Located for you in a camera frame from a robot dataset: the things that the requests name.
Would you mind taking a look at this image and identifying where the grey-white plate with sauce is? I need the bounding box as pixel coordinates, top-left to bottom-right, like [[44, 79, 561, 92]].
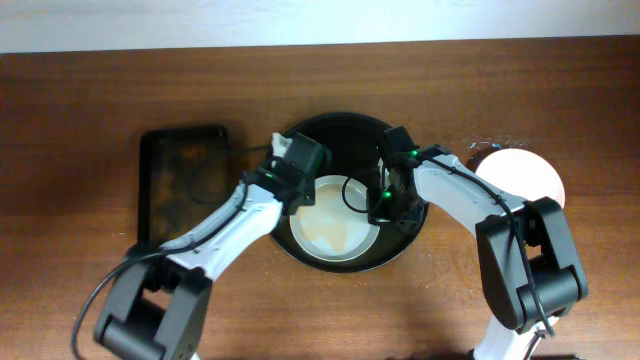
[[289, 175, 380, 263]]

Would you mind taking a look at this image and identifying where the cream white plate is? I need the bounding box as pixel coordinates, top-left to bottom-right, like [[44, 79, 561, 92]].
[[466, 146, 566, 208]]

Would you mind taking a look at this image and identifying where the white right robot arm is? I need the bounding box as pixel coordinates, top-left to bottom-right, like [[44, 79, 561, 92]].
[[369, 145, 589, 359]]

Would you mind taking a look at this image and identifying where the rectangular black tray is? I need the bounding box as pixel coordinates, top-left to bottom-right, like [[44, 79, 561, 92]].
[[137, 124, 232, 248]]

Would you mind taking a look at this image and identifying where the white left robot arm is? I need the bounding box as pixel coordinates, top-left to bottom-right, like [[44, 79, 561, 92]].
[[93, 170, 315, 360]]

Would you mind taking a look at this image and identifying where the round black tray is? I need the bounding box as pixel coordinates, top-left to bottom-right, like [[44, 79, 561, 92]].
[[271, 112, 429, 273]]

